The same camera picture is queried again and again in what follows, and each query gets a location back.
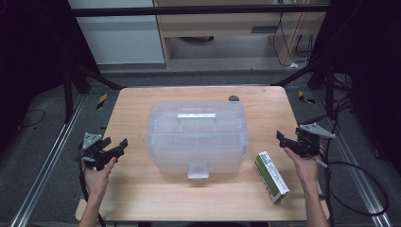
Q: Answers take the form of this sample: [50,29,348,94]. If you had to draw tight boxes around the clear plastic storage box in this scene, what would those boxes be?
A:
[145,100,250,180]

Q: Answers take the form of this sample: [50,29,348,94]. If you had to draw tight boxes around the person's right hand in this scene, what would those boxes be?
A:
[283,147,322,190]

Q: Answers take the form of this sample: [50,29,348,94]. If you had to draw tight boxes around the aluminium floor rail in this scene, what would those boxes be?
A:
[9,94,87,227]
[315,91,393,227]

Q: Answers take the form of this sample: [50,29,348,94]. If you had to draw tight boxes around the yellow black tape strip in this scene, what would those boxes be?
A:
[297,90,317,105]
[96,92,109,111]

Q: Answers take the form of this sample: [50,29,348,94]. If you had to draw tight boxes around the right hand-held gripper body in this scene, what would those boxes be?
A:
[294,122,337,159]

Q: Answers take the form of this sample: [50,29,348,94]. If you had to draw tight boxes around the green white medicine box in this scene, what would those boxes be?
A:
[253,150,290,204]

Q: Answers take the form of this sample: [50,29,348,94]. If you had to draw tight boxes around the black horizontal bar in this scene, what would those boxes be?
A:
[70,4,331,18]

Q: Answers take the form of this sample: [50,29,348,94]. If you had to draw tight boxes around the right hand-held gripper cable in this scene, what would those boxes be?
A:
[314,156,336,227]

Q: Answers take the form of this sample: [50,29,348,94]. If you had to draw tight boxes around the black metal stand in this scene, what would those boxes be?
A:
[61,60,125,125]
[270,53,337,120]

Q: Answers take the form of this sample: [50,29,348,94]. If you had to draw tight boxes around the black hanging cables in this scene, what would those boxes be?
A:
[272,12,316,68]

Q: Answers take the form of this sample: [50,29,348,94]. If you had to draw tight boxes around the thin black floor cable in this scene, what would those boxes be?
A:
[18,108,46,129]

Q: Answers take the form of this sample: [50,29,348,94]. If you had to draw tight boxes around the left hand-held gripper cable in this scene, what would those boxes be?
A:
[77,150,107,227]

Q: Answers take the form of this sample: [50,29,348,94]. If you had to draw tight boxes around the hand-held gripper cable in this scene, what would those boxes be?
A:
[77,150,107,227]
[314,156,336,227]

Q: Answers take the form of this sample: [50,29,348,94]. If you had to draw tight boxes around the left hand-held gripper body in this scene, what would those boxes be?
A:
[78,131,119,171]

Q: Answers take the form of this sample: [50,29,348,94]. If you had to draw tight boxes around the looped black floor cable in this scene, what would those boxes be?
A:
[324,161,390,218]

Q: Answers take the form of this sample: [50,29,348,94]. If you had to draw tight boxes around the person's left hand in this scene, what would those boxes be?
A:
[80,156,118,199]

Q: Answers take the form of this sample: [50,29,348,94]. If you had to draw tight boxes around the light wooden desk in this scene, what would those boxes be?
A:
[153,0,331,69]

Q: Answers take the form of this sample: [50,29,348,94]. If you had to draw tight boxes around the white cabinet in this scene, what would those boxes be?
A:
[67,0,166,66]

